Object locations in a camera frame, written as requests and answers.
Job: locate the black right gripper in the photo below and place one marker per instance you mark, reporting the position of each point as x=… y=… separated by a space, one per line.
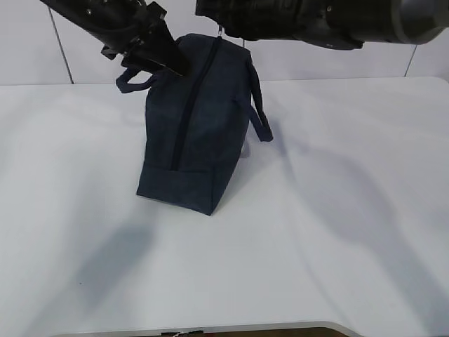
x=239 y=19

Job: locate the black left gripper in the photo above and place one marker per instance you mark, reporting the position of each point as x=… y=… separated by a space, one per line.
x=145 y=43

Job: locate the navy blue lunch bag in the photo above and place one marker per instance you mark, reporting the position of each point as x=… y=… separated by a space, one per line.
x=196 y=124

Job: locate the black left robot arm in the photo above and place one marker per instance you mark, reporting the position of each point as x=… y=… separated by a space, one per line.
x=96 y=17

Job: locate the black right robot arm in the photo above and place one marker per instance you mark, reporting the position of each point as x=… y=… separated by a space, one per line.
x=335 y=24

